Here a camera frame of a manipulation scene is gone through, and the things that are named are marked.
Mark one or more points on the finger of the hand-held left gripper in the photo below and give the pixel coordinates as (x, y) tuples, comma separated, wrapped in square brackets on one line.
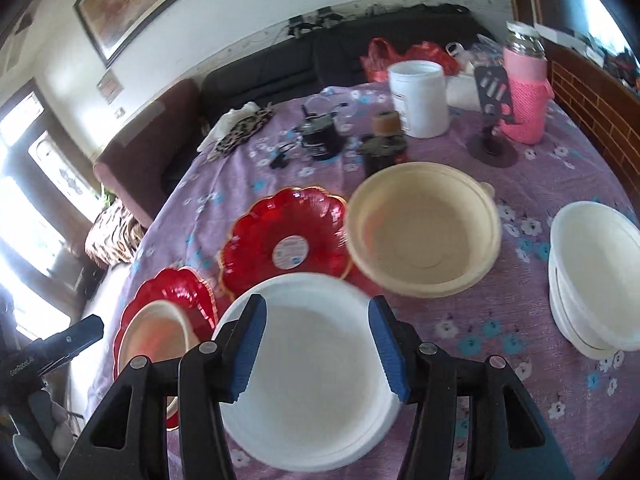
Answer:
[(75, 336)]

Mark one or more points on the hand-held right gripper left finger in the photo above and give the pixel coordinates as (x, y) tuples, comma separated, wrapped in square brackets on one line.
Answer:
[(250, 355)]

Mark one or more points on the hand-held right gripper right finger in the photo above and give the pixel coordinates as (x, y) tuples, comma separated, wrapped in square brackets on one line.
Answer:
[(387, 350)]

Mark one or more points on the small cream bowl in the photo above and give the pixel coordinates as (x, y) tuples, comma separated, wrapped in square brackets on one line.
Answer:
[(155, 335)]

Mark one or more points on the red scalloped plate with sticker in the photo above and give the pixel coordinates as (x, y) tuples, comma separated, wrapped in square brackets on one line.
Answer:
[(260, 240)]

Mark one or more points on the tiger stripe blanket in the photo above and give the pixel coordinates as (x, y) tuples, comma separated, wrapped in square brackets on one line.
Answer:
[(112, 235)]

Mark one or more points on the purple floral tablecloth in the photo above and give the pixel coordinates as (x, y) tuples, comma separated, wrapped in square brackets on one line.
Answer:
[(500, 310)]

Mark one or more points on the large cream bowl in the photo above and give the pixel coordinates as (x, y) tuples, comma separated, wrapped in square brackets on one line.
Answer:
[(425, 230)]

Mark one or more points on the brown armchair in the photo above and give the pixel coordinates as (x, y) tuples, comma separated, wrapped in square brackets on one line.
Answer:
[(145, 155)]

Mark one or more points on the black cylinder with gear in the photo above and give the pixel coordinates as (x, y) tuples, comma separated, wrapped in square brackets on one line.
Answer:
[(380, 155)]

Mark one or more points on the black power adapter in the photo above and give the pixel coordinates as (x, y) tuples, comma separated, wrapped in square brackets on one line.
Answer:
[(280, 160)]

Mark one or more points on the wooden glass door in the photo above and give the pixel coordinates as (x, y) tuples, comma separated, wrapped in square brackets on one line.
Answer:
[(45, 130)]

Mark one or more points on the black pump motor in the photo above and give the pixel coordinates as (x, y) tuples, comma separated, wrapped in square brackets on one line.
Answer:
[(322, 140)]

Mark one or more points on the cork roll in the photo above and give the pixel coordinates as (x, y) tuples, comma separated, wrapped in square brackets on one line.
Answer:
[(386, 122)]

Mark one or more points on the leopard print cloth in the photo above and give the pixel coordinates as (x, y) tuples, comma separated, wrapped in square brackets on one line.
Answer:
[(245, 127)]

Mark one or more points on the white plastic tub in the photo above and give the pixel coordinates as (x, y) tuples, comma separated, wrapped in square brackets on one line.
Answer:
[(417, 100)]

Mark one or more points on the clear plastic dome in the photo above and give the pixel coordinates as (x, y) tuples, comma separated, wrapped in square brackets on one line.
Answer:
[(325, 105)]

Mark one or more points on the black stand with card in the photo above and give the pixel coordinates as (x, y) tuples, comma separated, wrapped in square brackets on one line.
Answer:
[(492, 95)]

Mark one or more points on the bottle with pink knit sleeve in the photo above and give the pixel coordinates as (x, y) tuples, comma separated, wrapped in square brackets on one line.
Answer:
[(525, 100)]

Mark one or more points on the black sofa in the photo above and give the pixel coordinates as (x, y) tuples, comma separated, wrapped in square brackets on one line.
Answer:
[(300, 65)]

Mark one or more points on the clear plastic bag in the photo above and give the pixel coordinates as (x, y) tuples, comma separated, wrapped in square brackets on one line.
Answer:
[(480, 52)]

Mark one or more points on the brick pattern cabinet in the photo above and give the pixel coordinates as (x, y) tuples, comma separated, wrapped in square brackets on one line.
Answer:
[(595, 95)]

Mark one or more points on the black device on stand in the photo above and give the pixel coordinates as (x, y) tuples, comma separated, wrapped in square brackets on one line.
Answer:
[(300, 25), (327, 15)]

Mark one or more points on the framed picture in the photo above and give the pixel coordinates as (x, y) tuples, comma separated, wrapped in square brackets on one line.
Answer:
[(140, 0)]

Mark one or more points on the wall plaque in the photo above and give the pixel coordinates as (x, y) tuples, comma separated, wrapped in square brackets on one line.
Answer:
[(110, 87)]

